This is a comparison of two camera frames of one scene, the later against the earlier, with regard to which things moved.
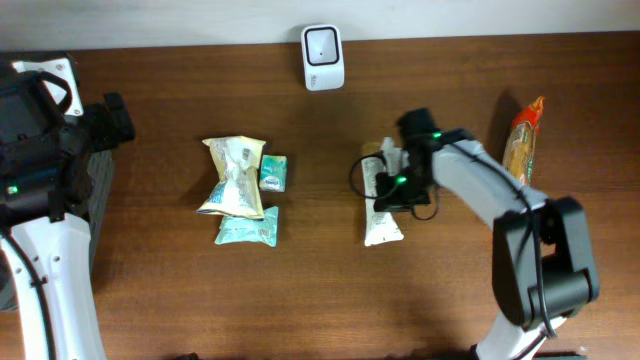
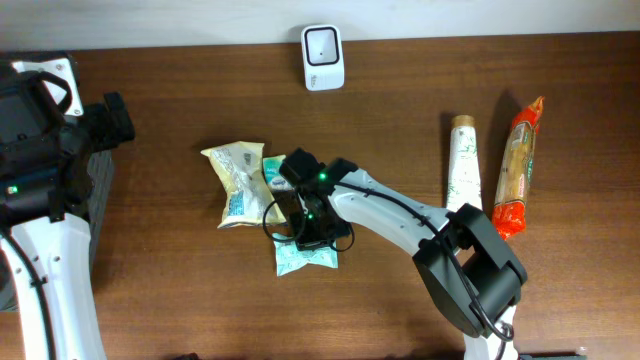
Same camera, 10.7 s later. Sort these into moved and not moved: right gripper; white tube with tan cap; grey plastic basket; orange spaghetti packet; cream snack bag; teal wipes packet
Moved: teal wipes packet; white tube with tan cap; right gripper; cream snack bag
Not moved: orange spaghetti packet; grey plastic basket
